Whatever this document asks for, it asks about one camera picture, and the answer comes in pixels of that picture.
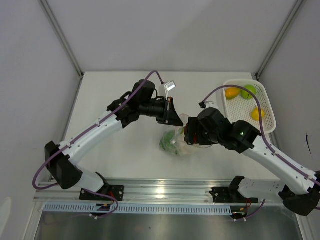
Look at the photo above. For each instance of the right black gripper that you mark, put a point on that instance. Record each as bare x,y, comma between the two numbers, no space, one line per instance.
194,125

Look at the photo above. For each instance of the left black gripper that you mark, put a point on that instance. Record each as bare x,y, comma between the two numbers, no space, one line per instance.
169,116

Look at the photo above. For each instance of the clear pink-dotted zip bag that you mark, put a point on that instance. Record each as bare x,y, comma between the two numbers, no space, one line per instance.
183,148

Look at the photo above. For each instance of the green toy cabbage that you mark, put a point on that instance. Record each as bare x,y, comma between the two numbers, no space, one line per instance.
168,143

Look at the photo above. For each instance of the orange yellow toy mango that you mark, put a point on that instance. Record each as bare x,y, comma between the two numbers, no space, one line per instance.
232,92

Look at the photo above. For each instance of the yellow toy lemon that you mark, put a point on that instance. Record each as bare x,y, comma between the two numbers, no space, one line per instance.
256,113

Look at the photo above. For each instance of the green toy apple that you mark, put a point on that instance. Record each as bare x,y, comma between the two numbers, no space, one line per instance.
249,92

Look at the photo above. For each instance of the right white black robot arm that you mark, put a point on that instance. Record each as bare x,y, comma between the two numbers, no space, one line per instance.
297,187

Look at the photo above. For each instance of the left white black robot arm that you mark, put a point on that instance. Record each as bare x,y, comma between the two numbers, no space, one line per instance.
64,158

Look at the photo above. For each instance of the white plastic basket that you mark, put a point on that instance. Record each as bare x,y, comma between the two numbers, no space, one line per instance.
241,109

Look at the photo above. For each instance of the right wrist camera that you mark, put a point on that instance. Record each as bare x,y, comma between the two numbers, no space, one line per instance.
208,104

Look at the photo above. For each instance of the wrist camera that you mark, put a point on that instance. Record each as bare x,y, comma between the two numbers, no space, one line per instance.
165,88
208,104

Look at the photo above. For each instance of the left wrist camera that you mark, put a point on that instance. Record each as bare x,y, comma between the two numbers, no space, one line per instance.
165,88

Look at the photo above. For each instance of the aluminium mounting rail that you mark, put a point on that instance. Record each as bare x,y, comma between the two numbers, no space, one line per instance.
168,191

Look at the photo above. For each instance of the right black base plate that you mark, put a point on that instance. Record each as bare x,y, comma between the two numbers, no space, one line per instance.
223,195

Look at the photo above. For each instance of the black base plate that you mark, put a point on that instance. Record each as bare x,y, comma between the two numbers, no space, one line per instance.
223,195
114,191

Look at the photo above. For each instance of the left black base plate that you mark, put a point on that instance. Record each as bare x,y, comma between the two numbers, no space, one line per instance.
114,191

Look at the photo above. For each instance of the right aluminium frame post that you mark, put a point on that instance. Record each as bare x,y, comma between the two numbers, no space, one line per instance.
281,35

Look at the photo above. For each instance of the aluminium frame post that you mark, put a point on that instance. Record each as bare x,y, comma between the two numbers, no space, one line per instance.
281,35
56,27

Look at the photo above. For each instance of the white slotted cable duct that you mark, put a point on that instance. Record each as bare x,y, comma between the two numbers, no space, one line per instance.
130,208

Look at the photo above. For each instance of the left aluminium frame post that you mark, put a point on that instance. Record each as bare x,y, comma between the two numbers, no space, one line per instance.
56,27

